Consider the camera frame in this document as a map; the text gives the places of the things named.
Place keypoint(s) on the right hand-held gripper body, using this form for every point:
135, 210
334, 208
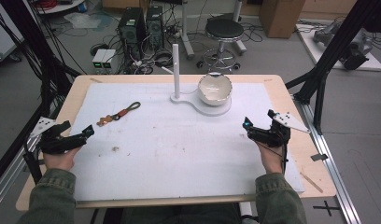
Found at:
271, 137

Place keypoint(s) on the clear plastic sheet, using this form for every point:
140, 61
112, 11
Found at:
82, 20

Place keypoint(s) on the white floor board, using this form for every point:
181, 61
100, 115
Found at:
314, 53

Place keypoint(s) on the white bowl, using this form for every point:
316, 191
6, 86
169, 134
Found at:
215, 90

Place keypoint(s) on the thin wooden stick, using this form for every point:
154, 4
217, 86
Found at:
311, 182

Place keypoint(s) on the white power supply box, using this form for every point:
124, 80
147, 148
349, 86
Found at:
98, 59
109, 59

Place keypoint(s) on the grey tape piece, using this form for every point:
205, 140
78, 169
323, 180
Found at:
319, 157

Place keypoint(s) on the black metal frame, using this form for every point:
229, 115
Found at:
333, 49
36, 46

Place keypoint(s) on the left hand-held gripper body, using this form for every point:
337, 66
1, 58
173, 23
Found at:
56, 143

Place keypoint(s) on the white stand with post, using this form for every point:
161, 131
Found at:
176, 71

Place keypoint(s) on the person's left hand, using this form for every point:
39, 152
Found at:
61, 160

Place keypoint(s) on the aluminium rail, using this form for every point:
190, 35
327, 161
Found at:
335, 174
6, 186

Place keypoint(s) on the black computer tower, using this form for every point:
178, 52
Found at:
131, 29
155, 26

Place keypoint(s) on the cardboard box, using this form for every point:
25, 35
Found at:
280, 17

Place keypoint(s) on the grey machine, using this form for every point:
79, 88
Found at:
353, 46

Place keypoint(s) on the person's right hand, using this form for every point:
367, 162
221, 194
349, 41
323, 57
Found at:
271, 161

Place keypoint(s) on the white foam mat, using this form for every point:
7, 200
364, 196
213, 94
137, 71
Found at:
179, 149

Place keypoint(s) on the black round stool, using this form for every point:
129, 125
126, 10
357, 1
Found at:
224, 31

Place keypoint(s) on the white round table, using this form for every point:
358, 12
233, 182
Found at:
59, 6

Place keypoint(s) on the wooden table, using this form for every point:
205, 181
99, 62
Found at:
307, 146

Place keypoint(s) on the white desk leg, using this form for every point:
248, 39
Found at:
186, 34
239, 28

